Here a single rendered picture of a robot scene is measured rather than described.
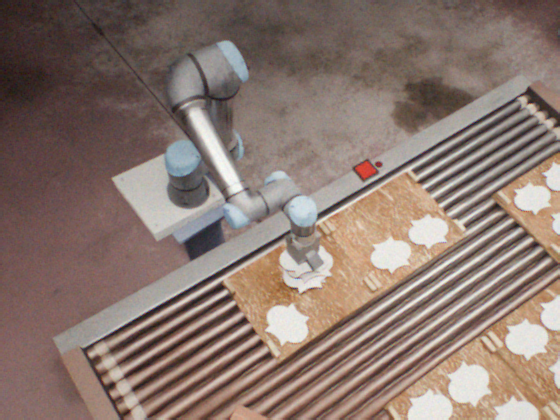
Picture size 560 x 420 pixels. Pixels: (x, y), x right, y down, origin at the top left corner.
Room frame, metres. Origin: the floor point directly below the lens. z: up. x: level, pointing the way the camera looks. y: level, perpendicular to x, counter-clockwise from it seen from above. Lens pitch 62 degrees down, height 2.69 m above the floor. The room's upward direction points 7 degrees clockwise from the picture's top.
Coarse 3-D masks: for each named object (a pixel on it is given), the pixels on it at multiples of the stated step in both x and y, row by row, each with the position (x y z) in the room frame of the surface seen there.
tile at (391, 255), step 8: (392, 240) 1.00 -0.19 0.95; (376, 248) 0.96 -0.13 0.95; (384, 248) 0.97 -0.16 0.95; (392, 248) 0.97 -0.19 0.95; (400, 248) 0.97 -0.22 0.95; (408, 248) 0.98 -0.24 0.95; (376, 256) 0.93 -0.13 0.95; (384, 256) 0.93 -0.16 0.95; (392, 256) 0.94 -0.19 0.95; (400, 256) 0.94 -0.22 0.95; (408, 256) 0.95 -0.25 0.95; (376, 264) 0.90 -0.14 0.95; (384, 264) 0.90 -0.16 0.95; (392, 264) 0.91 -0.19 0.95; (400, 264) 0.91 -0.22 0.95; (408, 264) 0.91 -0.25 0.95; (392, 272) 0.87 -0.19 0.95
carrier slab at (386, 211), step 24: (384, 192) 1.21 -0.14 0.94; (408, 192) 1.22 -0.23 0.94; (336, 216) 1.08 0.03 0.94; (360, 216) 1.09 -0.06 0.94; (384, 216) 1.10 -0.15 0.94; (408, 216) 1.12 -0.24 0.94; (432, 216) 1.13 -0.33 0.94; (336, 240) 0.98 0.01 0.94; (360, 240) 0.99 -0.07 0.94; (384, 240) 1.00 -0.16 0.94; (408, 240) 1.02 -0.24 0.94; (456, 240) 1.04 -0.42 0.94; (360, 264) 0.89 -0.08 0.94; (384, 288) 0.81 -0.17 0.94
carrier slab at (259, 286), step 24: (264, 264) 0.85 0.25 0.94; (336, 264) 0.88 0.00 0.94; (240, 288) 0.75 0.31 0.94; (264, 288) 0.76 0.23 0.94; (288, 288) 0.77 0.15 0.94; (312, 288) 0.78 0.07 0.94; (336, 288) 0.79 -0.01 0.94; (360, 288) 0.80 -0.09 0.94; (264, 312) 0.67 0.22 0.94; (312, 312) 0.69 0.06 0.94; (336, 312) 0.70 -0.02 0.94; (264, 336) 0.59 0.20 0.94; (312, 336) 0.61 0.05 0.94
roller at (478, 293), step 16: (528, 256) 1.02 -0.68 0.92; (512, 272) 0.95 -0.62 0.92; (480, 288) 0.87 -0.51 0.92; (464, 304) 0.80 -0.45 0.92; (432, 320) 0.73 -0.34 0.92; (448, 320) 0.74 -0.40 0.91; (416, 336) 0.66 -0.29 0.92; (400, 352) 0.60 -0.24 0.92; (368, 368) 0.53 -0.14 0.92; (352, 384) 0.48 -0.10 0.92; (320, 400) 0.41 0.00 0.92; (336, 400) 0.42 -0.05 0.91; (304, 416) 0.36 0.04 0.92
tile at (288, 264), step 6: (318, 252) 0.85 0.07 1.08; (324, 252) 0.85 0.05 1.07; (282, 258) 0.81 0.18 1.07; (288, 258) 0.81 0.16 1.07; (324, 258) 0.83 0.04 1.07; (282, 264) 0.79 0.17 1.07; (288, 264) 0.79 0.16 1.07; (294, 264) 0.79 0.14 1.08; (300, 264) 0.80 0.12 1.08; (306, 264) 0.80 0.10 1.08; (288, 270) 0.77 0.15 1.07; (294, 270) 0.77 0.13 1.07; (300, 270) 0.77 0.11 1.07; (306, 270) 0.78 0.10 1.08; (318, 270) 0.78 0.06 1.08
